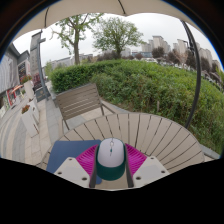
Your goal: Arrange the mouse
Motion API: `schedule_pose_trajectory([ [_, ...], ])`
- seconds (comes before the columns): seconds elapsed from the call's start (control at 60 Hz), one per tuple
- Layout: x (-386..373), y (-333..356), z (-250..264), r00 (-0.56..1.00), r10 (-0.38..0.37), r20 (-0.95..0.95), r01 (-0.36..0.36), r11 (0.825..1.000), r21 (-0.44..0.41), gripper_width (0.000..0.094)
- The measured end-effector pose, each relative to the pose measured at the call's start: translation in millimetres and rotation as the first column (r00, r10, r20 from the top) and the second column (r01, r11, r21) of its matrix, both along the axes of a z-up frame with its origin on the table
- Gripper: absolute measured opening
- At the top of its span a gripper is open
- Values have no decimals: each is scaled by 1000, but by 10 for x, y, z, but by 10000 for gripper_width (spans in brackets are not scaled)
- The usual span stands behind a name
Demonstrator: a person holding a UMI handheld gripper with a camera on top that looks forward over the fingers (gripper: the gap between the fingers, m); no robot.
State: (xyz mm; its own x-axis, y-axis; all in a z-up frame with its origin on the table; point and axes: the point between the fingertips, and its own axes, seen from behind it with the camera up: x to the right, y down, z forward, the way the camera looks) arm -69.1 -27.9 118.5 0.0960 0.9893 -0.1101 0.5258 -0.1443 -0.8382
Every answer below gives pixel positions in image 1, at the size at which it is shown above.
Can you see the tall grey sign pillar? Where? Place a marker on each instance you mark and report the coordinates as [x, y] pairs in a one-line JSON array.
[[37, 63]]

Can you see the beige parasol canopy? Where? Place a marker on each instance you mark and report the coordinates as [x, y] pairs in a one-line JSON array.
[[93, 6]]

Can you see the curved dark parasol pole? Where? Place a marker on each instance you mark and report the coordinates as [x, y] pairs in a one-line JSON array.
[[197, 73]]

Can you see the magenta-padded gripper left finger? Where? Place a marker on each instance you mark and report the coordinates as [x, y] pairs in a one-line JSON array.
[[85, 161]]

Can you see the round dense-crowned tree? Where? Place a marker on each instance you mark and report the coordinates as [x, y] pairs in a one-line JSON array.
[[117, 33]]

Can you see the tall thin-crowned tree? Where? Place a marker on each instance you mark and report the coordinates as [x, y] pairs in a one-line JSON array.
[[76, 43]]

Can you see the white and teal computer mouse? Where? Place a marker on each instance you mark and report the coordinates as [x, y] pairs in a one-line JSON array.
[[111, 156]]

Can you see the group of distant high-rise buildings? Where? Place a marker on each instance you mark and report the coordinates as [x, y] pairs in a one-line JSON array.
[[180, 46]]

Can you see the grey building with shopfront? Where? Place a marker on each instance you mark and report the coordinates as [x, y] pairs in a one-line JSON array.
[[11, 76]]

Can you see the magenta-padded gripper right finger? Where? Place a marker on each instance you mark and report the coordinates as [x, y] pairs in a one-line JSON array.
[[136, 160]]

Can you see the green trimmed hedge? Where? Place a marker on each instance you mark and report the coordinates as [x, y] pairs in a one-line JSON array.
[[146, 83]]

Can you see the slatted beige garden chair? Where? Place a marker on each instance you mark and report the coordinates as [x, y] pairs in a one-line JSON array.
[[78, 101]]

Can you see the dark blue mouse pad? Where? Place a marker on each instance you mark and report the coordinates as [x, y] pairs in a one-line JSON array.
[[63, 150]]

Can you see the white planter with flowers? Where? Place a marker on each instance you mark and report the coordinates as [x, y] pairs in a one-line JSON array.
[[29, 121], [29, 90]]

